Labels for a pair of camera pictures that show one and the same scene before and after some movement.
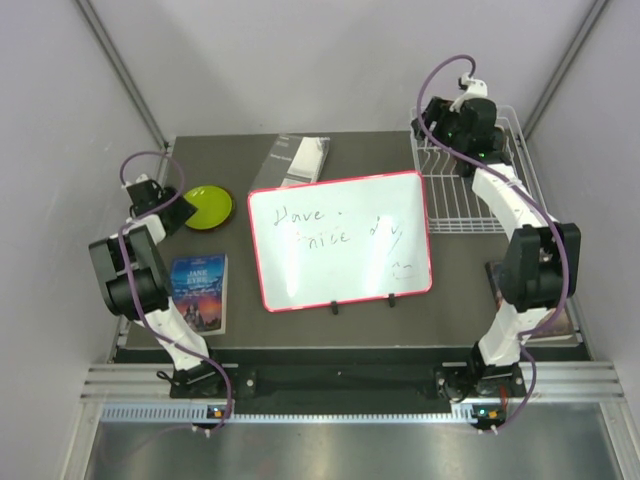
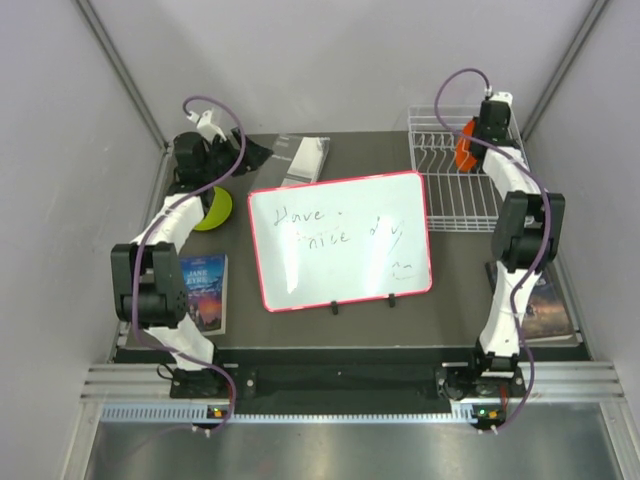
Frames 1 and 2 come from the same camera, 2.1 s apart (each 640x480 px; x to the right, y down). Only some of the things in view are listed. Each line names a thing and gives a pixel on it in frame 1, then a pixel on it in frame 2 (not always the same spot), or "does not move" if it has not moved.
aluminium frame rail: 136,383 does not move
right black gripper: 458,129 → 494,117
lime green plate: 213,206 does not move
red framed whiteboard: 341,240 does not move
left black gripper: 184,211 → 253,156
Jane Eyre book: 200,290 does not move
